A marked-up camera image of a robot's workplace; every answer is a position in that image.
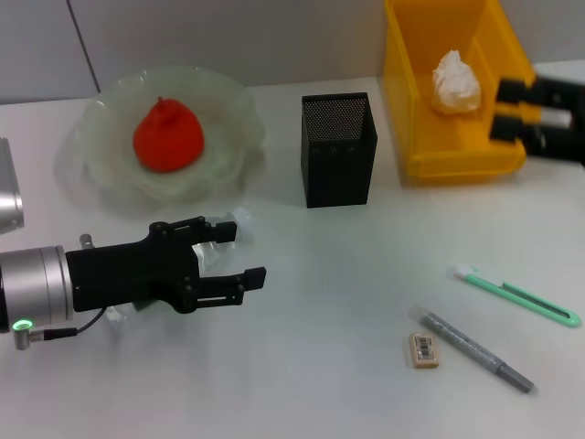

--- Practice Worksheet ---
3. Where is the clear green-label water bottle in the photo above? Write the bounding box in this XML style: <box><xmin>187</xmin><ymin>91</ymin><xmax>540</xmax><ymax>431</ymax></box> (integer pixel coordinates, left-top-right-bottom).
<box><xmin>105</xmin><ymin>206</ymin><xmax>256</xmax><ymax>327</ymax></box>

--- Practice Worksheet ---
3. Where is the translucent wavy fruit plate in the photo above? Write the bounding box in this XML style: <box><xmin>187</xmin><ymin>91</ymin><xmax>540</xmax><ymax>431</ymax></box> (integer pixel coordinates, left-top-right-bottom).
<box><xmin>54</xmin><ymin>65</ymin><xmax>268</xmax><ymax>217</ymax></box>

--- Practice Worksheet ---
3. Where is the grey marker pen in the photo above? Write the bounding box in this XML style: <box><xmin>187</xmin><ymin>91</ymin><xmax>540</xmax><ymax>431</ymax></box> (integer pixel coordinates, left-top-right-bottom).
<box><xmin>409</xmin><ymin>305</ymin><xmax>536</xmax><ymax>394</ymax></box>

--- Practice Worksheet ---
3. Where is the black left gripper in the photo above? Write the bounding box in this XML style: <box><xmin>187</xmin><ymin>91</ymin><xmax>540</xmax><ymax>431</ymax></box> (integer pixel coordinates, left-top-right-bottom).
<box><xmin>65</xmin><ymin>216</ymin><xmax>268</xmax><ymax>316</ymax></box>

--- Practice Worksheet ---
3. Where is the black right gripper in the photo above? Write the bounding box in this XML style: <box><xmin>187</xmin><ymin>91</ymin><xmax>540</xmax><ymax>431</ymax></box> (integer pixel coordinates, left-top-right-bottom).
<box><xmin>489</xmin><ymin>75</ymin><xmax>585</xmax><ymax>168</ymax></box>

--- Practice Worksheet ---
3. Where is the red-orange fruit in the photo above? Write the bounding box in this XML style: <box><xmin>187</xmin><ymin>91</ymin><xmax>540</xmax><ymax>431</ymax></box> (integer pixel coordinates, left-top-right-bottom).
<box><xmin>132</xmin><ymin>95</ymin><xmax>206</xmax><ymax>174</ymax></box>

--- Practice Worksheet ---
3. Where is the beige eraser with barcode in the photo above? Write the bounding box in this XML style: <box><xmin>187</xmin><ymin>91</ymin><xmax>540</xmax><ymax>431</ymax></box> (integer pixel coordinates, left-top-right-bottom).
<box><xmin>406</xmin><ymin>332</ymin><xmax>443</xmax><ymax>370</ymax></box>

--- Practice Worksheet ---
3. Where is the white paper ball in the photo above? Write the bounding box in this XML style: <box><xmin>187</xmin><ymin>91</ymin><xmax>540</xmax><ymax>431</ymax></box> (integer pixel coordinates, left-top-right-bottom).
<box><xmin>429</xmin><ymin>49</ymin><xmax>484</xmax><ymax>116</ymax></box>

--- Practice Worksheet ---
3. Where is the yellow plastic storage bin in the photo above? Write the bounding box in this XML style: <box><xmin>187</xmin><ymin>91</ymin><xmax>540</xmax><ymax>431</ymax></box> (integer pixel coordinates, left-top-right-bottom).
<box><xmin>382</xmin><ymin>0</ymin><xmax>539</xmax><ymax>186</ymax></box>

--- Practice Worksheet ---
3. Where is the black mesh pen holder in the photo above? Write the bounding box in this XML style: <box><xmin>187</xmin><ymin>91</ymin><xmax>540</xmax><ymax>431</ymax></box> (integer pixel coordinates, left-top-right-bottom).
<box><xmin>301</xmin><ymin>91</ymin><xmax>379</xmax><ymax>209</ymax></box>

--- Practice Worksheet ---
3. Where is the left gripper cable with plug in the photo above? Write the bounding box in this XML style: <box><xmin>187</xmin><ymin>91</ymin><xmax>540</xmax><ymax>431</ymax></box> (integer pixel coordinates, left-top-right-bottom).
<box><xmin>13</xmin><ymin>310</ymin><xmax>109</xmax><ymax>351</ymax></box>

